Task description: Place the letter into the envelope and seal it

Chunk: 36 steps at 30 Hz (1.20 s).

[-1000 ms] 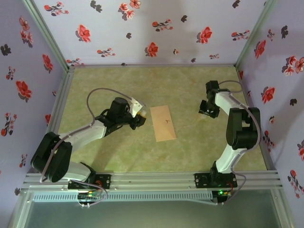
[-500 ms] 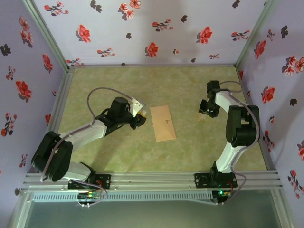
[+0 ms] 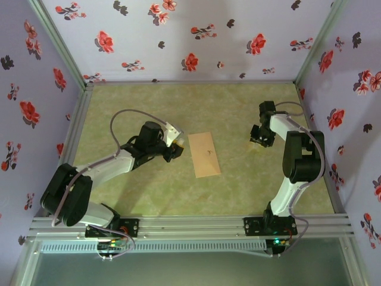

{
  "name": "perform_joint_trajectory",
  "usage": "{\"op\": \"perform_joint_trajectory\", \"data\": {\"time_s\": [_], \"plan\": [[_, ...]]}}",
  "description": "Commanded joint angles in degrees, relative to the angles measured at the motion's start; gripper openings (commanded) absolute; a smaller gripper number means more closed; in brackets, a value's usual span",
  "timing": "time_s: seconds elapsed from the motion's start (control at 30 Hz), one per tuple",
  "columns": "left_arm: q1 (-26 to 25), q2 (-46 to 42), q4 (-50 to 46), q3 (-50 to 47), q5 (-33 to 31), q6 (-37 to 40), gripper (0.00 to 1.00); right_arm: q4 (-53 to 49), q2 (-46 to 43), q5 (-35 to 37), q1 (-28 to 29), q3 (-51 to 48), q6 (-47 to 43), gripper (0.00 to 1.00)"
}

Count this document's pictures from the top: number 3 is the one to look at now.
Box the stacked aluminium side rail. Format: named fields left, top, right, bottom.
left=47, top=85, right=95, bottom=217

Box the slotted grey cable duct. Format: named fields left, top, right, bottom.
left=40, top=240, right=267, bottom=254

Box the thin aluminium side rail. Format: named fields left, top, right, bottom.
left=295, top=83, right=348, bottom=215

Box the aluminium frame post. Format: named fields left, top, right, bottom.
left=293, top=0, right=349, bottom=87
left=27, top=0, right=90, bottom=90

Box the tan paper envelope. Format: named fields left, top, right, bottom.
left=187, top=132, right=222, bottom=179

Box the wide aluminium frame beam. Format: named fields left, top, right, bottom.
left=28, top=213, right=355, bottom=239

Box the short aluminium frame leg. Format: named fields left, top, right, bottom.
left=339, top=237, right=366, bottom=286
left=10, top=240, right=41, bottom=286

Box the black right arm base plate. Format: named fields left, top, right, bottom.
left=243, top=216, right=298, bottom=238

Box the thin aluminium frame rail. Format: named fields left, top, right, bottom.
left=86, top=79, right=298, bottom=86

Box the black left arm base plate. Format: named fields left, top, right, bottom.
left=85, top=217, right=140, bottom=239

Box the grey left arm cable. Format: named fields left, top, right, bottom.
left=51, top=109, right=169, bottom=260

